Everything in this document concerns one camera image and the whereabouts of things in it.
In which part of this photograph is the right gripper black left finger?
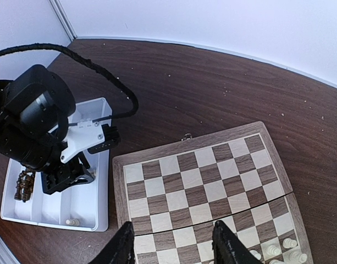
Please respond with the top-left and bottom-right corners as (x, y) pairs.
(92, 221), (135, 264)

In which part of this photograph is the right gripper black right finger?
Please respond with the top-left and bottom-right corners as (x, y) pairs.
(212, 220), (262, 264)

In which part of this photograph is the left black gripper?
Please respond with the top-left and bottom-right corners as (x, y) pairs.
(41, 158), (95, 195)

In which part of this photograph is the light chess pawn piece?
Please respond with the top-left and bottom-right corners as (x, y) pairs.
(282, 238), (297, 249)

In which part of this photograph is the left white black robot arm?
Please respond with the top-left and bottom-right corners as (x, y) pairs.
(0, 64), (95, 195)

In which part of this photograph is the pile of dark chess pieces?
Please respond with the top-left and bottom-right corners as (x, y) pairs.
(14, 168), (36, 202)

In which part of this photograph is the wooden chess board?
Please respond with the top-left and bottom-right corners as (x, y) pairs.
(113, 121), (313, 263)

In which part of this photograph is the white plastic compartment tray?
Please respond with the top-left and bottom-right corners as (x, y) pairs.
(0, 97), (112, 232)

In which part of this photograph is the light pawn tray corner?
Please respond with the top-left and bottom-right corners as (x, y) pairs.
(65, 218), (80, 227)

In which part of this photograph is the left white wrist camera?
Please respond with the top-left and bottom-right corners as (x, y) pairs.
(60, 120), (120, 164)

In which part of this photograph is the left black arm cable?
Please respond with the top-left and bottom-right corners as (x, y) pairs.
(0, 42), (140, 119)

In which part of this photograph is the left aluminium frame post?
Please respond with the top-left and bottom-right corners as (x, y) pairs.
(49, 0), (78, 42)

